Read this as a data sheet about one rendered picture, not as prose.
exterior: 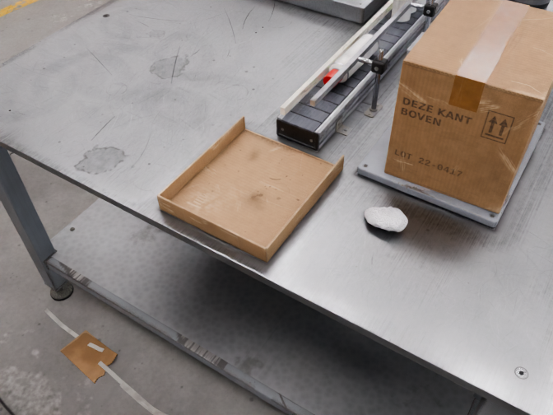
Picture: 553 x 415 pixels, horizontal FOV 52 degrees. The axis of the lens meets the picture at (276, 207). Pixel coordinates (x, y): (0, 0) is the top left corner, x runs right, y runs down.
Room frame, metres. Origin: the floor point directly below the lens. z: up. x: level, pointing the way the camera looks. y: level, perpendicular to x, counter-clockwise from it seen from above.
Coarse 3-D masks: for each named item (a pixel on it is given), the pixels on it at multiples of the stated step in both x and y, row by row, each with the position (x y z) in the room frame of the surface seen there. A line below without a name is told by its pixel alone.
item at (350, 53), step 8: (360, 40) 1.24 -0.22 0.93; (368, 40) 1.25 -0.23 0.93; (352, 48) 1.21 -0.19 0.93; (360, 48) 1.21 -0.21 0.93; (376, 48) 1.25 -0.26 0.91; (344, 56) 1.18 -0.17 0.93; (352, 56) 1.18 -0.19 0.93; (368, 56) 1.21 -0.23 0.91; (336, 64) 1.15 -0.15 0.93; (344, 64) 1.14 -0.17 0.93; (360, 64) 1.18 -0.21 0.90; (328, 72) 1.13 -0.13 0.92; (336, 72) 1.12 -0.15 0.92; (352, 72) 1.15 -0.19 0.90; (328, 80) 1.11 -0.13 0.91; (344, 80) 1.13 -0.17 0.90
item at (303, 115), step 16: (384, 16) 1.45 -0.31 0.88; (416, 16) 1.45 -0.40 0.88; (400, 32) 1.37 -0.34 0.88; (384, 48) 1.29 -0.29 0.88; (352, 80) 1.15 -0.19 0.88; (304, 96) 1.09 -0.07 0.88; (336, 96) 1.09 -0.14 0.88; (288, 112) 1.03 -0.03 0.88; (304, 112) 1.03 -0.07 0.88; (320, 112) 1.03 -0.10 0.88; (304, 128) 0.97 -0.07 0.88
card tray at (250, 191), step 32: (224, 160) 0.93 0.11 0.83; (256, 160) 0.92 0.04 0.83; (288, 160) 0.92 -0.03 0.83; (320, 160) 0.92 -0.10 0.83; (160, 192) 0.80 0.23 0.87; (192, 192) 0.83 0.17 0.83; (224, 192) 0.83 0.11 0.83; (256, 192) 0.83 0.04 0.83; (288, 192) 0.82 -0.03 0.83; (320, 192) 0.81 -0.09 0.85; (192, 224) 0.74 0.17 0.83; (224, 224) 0.74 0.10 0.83; (256, 224) 0.74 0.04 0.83; (288, 224) 0.71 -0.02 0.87; (256, 256) 0.66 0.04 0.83
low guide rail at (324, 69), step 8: (392, 0) 1.48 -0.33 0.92; (384, 8) 1.43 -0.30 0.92; (376, 16) 1.39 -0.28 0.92; (368, 24) 1.35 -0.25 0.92; (360, 32) 1.31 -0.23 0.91; (352, 40) 1.27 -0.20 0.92; (344, 48) 1.24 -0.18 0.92; (336, 56) 1.20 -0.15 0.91; (328, 64) 1.17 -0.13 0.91; (320, 72) 1.13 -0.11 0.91; (312, 80) 1.10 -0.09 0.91; (304, 88) 1.07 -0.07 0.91; (296, 96) 1.04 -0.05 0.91; (288, 104) 1.02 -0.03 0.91; (280, 112) 1.01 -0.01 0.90
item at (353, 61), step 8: (408, 0) 1.38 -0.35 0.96; (416, 0) 1.41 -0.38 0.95; (400, 8) 1.34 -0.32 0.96; (408, 8) 1.36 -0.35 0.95; (392, 16) 1.30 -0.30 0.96; (400, 16) 1.32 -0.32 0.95; (384, 24) 1.27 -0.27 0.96; (392, 24) 1.28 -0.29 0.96; (376, 32) 1.23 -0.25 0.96; (384, 32) 1.24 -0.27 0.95; (376, 40) 1.20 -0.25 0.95; (368, 48) 1.17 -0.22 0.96; (360, 56) 1.13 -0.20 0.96; (352, 64) 1.10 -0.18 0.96; (344, 72) 1.07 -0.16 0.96; (336, 80) 1.04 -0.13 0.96; (328, 88) 1.01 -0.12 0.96; (320, 96) 0.98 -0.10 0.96; (312, 104) 0.96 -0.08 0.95
